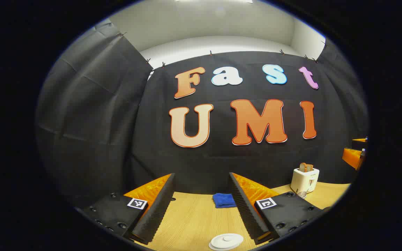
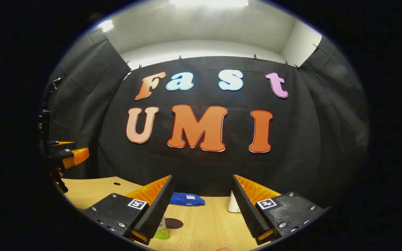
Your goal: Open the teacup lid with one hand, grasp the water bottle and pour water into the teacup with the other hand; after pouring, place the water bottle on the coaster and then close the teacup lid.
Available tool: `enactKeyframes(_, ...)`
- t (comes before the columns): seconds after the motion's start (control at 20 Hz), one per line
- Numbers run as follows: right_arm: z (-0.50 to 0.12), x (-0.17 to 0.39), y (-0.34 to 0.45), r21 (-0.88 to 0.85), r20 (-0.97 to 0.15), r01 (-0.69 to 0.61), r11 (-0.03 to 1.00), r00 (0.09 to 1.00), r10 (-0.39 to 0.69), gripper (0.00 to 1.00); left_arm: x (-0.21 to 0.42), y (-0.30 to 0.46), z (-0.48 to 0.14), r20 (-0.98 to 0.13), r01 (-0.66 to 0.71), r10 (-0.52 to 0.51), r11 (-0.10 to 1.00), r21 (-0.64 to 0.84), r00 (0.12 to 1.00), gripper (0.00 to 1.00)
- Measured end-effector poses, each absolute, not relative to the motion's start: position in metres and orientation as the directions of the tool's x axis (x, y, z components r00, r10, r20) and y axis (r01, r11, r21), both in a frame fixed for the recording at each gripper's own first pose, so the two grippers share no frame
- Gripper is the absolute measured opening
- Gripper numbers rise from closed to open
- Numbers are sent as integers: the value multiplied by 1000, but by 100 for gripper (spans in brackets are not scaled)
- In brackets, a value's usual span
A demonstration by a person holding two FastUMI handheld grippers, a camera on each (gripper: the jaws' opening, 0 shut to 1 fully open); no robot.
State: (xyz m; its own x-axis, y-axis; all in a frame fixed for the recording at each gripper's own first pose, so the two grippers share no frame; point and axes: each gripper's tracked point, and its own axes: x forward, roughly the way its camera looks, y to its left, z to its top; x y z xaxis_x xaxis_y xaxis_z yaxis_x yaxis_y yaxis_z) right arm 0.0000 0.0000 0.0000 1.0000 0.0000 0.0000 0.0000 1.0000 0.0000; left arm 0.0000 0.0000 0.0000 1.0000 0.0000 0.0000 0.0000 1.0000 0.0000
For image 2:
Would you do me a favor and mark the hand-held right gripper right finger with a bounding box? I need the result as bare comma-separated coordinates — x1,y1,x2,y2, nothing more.
231,174,330,245

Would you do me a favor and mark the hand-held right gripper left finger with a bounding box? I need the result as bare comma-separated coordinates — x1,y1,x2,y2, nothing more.
82,175,176,245

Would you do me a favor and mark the dark round coaster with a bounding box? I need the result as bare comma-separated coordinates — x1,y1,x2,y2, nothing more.
165,218,184,229

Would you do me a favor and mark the clear green water bottle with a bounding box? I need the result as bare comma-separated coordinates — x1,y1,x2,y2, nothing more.
154,213,170,240

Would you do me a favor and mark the white toaster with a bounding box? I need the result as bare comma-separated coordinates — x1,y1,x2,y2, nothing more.
227,191,242,213

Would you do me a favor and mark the blue folded towel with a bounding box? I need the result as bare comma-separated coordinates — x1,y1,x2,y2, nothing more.
169,192,206,207

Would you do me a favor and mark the black backdrop cloth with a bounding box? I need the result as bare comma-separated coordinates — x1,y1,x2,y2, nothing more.
42,27,369,206

